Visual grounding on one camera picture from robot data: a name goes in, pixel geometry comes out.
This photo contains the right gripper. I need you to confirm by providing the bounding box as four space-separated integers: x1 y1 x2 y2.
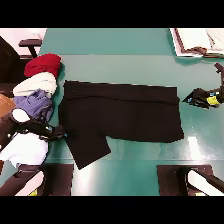
182 87 222 110

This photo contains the black T-shirt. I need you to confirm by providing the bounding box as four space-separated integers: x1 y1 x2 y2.
58 79 185 171

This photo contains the red garment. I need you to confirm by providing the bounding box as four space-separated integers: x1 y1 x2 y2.
23 53 63 79

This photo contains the white garment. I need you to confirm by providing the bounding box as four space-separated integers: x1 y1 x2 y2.
12 72 59 99

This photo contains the purple garment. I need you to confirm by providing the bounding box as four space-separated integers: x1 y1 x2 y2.
13 88 55 122

